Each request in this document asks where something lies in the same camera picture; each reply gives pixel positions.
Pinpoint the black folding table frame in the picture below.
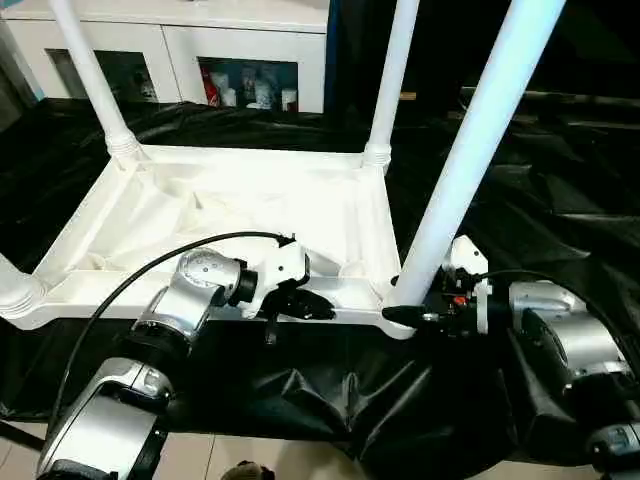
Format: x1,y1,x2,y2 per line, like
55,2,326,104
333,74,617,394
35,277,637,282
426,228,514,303
0,418,47,450

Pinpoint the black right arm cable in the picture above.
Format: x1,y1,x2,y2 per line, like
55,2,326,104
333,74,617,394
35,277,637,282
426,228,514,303
468,268,627,347

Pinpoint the grey curtain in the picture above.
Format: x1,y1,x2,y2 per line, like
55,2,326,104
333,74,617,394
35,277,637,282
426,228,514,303
0,19,41,134

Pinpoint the black work mat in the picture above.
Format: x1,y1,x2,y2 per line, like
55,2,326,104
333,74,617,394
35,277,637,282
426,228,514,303
0,94,640,469

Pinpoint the black piano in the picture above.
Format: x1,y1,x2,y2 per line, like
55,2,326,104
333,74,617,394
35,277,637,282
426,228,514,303
327,0,640,121

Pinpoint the white glass-door cabinet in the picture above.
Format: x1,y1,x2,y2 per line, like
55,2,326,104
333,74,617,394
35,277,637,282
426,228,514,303
0,0,330,115

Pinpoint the white plastic table leg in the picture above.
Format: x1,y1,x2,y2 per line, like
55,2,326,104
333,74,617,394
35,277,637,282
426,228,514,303
398,0,567,310
0,251,42,322
48,0,147,157
363,0,420,170

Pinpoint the white plastic table top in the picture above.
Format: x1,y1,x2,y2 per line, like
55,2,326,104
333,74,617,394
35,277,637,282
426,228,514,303
0,143,420,342

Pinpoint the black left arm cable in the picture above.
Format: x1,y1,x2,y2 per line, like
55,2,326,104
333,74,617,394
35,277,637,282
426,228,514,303
48,229,297,427

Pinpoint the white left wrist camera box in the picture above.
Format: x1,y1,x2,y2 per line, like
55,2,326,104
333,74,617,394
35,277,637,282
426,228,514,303
243,237,312,322

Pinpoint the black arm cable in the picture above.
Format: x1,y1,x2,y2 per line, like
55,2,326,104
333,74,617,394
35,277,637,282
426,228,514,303
468,268,627,347
48,229,297,427

